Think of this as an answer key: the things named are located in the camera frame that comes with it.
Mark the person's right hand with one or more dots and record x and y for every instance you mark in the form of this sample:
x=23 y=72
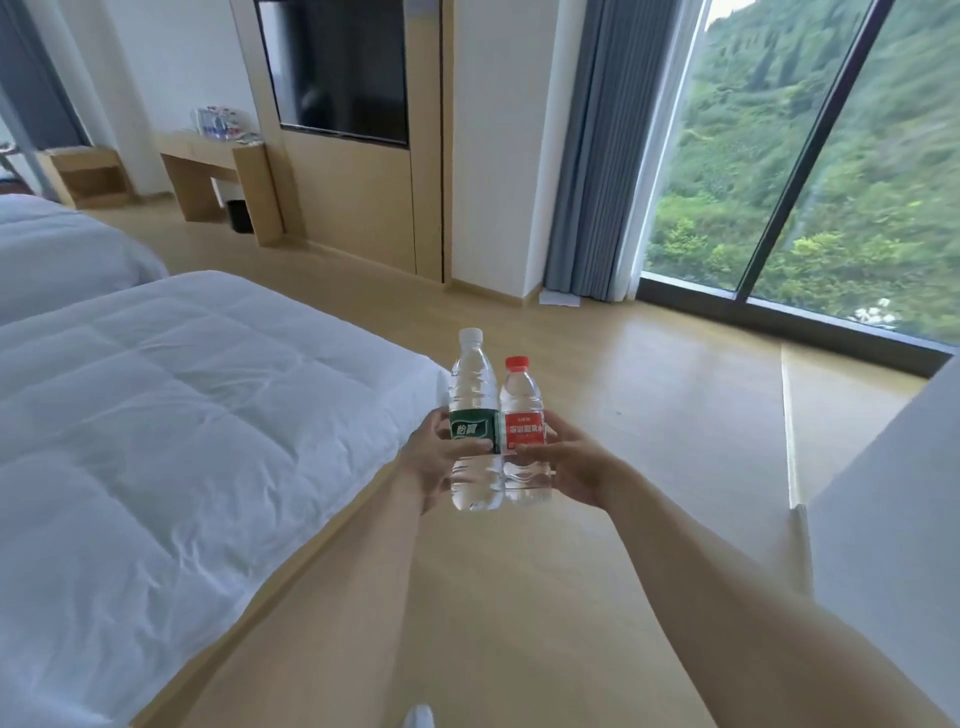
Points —
x=589 y=472

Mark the person's left hand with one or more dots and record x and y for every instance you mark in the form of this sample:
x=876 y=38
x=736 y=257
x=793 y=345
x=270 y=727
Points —
x=427 y=469

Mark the red cap water bottle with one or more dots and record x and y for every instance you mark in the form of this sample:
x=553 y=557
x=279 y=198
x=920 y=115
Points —
x=238 y=126
x=523 y=420

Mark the green label water bottle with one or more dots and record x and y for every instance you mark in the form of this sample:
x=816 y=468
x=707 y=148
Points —
x=472 y=382

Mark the person's right forearm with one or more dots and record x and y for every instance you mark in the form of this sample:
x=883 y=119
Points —
x=765 y=615

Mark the person's left forearm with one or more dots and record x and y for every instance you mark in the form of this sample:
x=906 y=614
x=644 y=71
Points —
x=322 y=622

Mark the white paper sheet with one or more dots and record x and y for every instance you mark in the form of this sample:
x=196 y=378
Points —
x=560 y=298

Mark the white sneaker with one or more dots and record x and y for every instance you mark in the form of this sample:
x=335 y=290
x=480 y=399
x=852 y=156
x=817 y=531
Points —
x=420 y=716

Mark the white bed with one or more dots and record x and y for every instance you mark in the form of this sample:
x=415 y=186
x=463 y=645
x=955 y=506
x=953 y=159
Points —
x=150 y=465
x=60 y=255

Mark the black trash bin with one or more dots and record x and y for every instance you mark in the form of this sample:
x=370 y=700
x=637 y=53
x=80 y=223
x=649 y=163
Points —
x=240 y=216

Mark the blue-grey curtain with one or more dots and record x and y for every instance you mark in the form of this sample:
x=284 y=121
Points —
x=607 y=150
x=37 y=75

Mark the wooden table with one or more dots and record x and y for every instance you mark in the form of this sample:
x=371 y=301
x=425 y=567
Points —
x=255 y=187

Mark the white sheer curtain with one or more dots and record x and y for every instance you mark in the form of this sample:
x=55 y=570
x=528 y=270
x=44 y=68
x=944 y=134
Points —
x=660 y=150

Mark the large glass window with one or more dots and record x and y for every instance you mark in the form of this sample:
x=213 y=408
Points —
x=810 y=165

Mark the black television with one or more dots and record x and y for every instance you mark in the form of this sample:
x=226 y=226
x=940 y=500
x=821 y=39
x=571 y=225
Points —
x=337 y=67

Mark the low wooden cabinet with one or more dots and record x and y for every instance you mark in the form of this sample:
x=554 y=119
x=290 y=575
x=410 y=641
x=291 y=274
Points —
x=82 y=176

